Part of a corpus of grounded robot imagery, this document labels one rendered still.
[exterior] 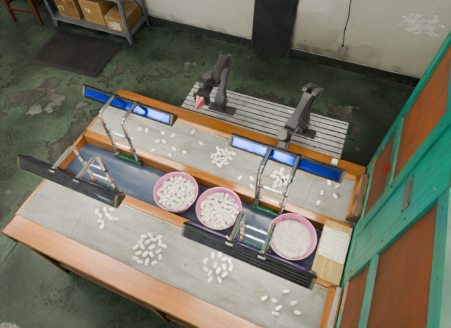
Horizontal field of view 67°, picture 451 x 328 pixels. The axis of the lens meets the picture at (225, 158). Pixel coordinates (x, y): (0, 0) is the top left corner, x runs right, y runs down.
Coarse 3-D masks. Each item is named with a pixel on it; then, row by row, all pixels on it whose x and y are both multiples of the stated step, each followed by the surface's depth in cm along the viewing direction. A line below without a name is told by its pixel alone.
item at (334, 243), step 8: (328, 232) 184; (336, 232) 184; (328, 240) 182; (336, 240) 182; (344, 240) 181; (320, 248) 179; (328, 248) 179; (336, 248) 179; (344, 248) 179; (328, 256) 177; (336, 256) 177; (344, 256) 177
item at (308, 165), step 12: (228, 144) 184; (240, 144) 182; (252, 144) 179; (264, 144) 177; (264, 156) 179; (276, 156) 177; (288, 156) 175; (300, 168) 175; (312, 168) 172; (324, 168) 170; (336, 168) 168; (336, 180) 170
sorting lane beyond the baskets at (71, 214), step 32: (64, 192) 205; (64, 224) 193; (96, 224) 193; (128, 224) 193; (160, 224) 192; (128, 256) 182; (192, 256) 182; (224, 256) 181; (192, 288) 172; (224, 288) 172; (256, 288) 172; (288, 288) 172; (320, 288) 172; (256, 320) 164; (288, 320) 164; (320, 320) 163
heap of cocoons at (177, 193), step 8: (176, 176) 209; (168, 184) 207; (176, 184) 206; (184, 184) 208; (192, 184) 207; (160, 192) 206; (168, 192) 204; (176, 192) 205; (184, 192) 204; (192, 192) 203; (160, 200) 201; (168, 200) 202; (176, 200) 201; (184, 200) 201; (192, 200) 202; (168, 208) 198; (176, 208) 197
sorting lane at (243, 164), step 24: (120, 120) 236; (144, 120) 236; (144, 144) 224; (168, 144) 224; (192, 144) 224; (216, 144) 223; (216, 168) 213; (240, 168) 213; (264, 168) 212; (288, 168) 212; (264, 192) 203; (312, 192) 202; (336, 192) 202; (336, 216) 194
